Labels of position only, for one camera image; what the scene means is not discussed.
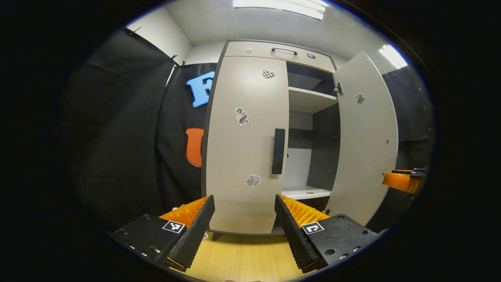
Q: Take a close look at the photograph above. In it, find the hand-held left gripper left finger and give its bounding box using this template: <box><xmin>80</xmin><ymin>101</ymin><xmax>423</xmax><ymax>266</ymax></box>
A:
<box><xmin>112</xmin><ymin>195</ymin><xmax>216</xmax><ymax>273</ymax></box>

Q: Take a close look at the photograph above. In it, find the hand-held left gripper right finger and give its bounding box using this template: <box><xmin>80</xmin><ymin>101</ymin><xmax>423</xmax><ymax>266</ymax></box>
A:
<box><xmin>274</xmin><ymin>194</ymin><xmax>378</xmax><ymax>274</ymax></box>

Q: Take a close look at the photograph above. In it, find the grey cabinet door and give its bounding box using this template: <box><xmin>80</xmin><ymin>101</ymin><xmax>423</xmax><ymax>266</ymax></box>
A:
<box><xmin>325</xmin><ymin>51</ymin><xmax>399</xmax><ymax>227</ymax></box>
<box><xmin>204</xmin><ymin>56</ymin><xmax>290</xmax><ymax>235</ymax></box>

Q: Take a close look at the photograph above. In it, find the grey double-door shoe cabinet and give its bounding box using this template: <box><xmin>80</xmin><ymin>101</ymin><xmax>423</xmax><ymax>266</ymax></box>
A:
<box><xmin>200</xmin><ymin>39</ymin><xmax>400</xmax><ymax>240</ymax></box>

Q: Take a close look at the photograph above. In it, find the black door handle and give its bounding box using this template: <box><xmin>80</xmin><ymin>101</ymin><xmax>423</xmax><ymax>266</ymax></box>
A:
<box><xmin>272</xmin><ymin>128</ymin><xmax>286</xmax><ymax>175</ymax></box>

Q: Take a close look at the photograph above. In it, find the white cabinet shelf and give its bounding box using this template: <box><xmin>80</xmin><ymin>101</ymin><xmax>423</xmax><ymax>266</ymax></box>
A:
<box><xmin>288</xmin><ymin>86</ymin><xmax>338</xmax><ymax>114</ymax></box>
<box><xmin>281</xmin><ymin>185</ymin><xmax>332</xmax><ymax>200</ymax></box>

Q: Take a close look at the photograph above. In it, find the grey cabinet top drawer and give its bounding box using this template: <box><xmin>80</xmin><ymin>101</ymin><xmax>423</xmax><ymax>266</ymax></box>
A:
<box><xmin>224</xmin><ymin>41</ymin><xmax>337</xmax><ymax>73</ymax></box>

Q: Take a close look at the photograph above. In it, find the small ceiling light panel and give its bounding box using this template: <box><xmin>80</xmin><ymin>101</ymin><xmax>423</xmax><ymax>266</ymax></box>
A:
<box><xmin>378</xmin><ymin>44</ymin><xmax>408</xmax><ymax>70</ymax></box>

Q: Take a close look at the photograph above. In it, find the black backdrop cloth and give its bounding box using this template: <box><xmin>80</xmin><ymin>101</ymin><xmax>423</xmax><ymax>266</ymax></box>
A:
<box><xmin>59</xmin><ymin>27</ymin><xmax>435</xmax><ymax>231</ymax></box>

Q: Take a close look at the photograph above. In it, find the long ceiling light panel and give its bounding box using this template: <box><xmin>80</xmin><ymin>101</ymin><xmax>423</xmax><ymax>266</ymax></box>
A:
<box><xmin>233</xmin><ymin>0</ymin><xmax>329</xmax><ymax>21</ymax></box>

